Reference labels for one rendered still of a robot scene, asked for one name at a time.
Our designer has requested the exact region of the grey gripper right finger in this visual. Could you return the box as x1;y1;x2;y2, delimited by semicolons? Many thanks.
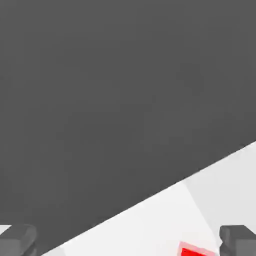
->
219;224;256;256

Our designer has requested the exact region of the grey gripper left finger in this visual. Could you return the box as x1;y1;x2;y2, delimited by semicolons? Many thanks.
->
0;224;38;256

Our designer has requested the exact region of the small red cube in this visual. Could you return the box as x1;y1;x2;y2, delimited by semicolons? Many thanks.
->
177;241;218;256

